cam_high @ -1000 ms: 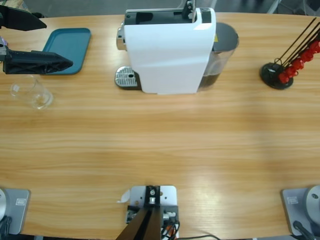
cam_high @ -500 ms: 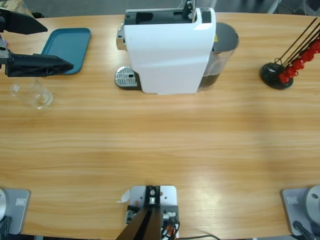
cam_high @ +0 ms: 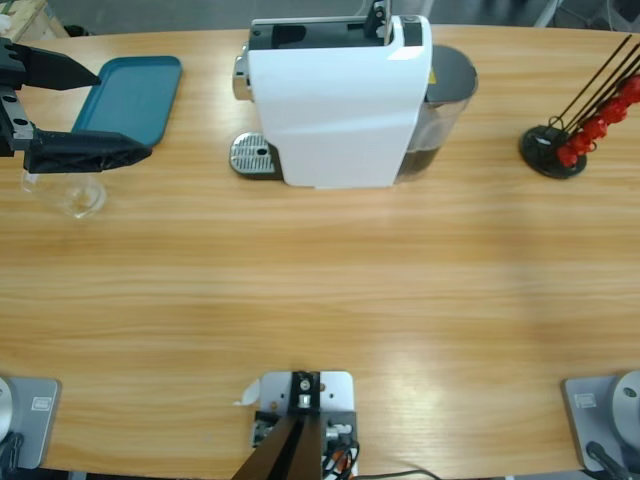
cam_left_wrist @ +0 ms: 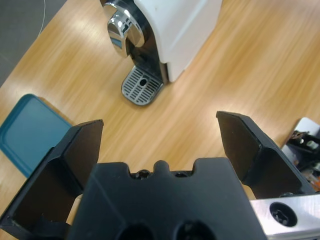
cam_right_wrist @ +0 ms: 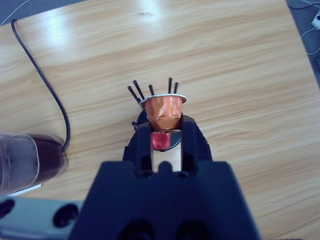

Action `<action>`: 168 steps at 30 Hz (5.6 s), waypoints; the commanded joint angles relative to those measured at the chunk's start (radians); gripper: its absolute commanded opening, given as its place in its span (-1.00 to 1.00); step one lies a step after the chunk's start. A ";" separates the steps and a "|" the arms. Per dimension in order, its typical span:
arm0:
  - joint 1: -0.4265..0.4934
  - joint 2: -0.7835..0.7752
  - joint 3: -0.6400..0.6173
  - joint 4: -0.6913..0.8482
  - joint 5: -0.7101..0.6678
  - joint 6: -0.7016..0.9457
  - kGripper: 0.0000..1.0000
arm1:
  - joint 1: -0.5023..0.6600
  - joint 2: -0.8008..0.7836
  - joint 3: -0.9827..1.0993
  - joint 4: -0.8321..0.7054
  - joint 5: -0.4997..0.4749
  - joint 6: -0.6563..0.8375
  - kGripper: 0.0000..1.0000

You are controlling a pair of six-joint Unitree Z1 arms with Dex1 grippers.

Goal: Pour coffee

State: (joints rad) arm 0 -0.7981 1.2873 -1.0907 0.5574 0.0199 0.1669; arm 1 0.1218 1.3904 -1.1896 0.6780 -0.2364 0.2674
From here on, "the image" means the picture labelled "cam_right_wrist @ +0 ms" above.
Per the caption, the black capsule holder with rods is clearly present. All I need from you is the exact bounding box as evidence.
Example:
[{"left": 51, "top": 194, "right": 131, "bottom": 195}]
[{"left": 126, "top": 77, "right": 185, "bottom": 154}]

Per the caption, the clear water tank black lid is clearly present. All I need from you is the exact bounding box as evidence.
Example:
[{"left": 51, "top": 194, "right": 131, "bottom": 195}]
[{"left": 0, "top": 132, "right": 70, "bottom": 196}]

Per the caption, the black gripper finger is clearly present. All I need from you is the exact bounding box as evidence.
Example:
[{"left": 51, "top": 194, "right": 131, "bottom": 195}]
[
  {"left": 180, "top": 113, "right": 214, "bottom": 174},
  {"left": 121, "top": 123, "right": 155, "bottom": 176}
]

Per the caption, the orange coffee capsule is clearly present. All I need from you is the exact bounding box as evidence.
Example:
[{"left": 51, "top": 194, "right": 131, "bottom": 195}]
[{"left": 139, "top": 93, "right": 188, "bottom": 133}]

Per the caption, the black coffee machine power cable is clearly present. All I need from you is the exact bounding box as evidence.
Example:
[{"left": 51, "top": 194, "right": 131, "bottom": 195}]
[{"left": 10, "top": 18, "right": 72, "bottom": 153}]

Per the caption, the red coffee capsule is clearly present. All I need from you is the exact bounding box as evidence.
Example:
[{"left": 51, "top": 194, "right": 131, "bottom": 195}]
[{"left": 150, "top": 131, "right": 171, "bottom": 152}]

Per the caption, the thin white cable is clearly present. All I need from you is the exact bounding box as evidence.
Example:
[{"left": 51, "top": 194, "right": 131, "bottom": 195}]
[{"left": 300, "top": 26, "right": 316, "bottom": 40}]

